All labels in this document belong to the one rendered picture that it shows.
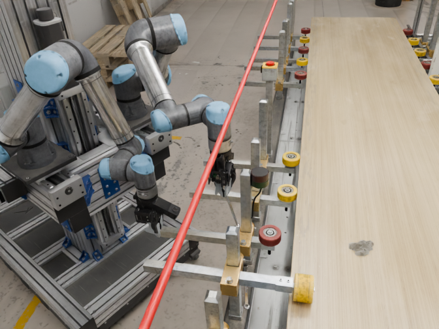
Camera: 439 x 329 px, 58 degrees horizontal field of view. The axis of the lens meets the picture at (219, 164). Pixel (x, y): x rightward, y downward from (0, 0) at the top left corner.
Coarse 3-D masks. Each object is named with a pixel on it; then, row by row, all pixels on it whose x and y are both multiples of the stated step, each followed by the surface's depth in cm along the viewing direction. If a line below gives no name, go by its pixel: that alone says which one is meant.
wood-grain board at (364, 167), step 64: (320, 64) 271; (384, 64) 265; (320, 128) 199; (384, 128) 196; (320, 192) 158; (384, 192) 156; (320, 256) 130; (384, 256) 129; (320, 320) 111; (384, 320) 110
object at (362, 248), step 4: (360, 240) 134; (364, 240) 134; (348, 244) 134; (352, 244) 133; (356, 244) 132; (360, 244) 133; (364, 244) 131; (368, 244) 131; (372, 244) 133; (352, 248) 132; (356, 248) 132; (360, 248) 131; (364, 248) 131; (368, 248) 131; (372, 248) 132; (356, 252) 130; (360, 252) 129; (364, 252) 130; (368, 252) 131
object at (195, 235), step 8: (160, 232) 150; (168, 232) 149; (176, 232) 149; (192, 232) 148; (200, 232) 148; (208, 232) 148; (216, 232) 148; (192, 240) 149; (200, 240) 148; (208, 240) 147; (216, 240) 146; (224, 240) 145; (256, 240) 143; (256, 248) 144; (264, 248) 143; (272, 248) 142
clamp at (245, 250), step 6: (240, 228) 147; (252, 228) 147; (240, 234) 145; (246, 234) 144; (252, 234) 145; (240, 240) 142; (246, 240) 142; (240, 246) 140; (246, 246) 140; (240, 252) 142; (246, 252) 141
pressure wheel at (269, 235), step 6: (264, 228) 141; (270, 228) 142; (276, 228) 141; (264, 234) 139; (270, 234) 139; (276, 234) 139; (264, 240) 138; (270, 240) 137; (276, 240) 138; (270, 246) 138; (270, 252) 145
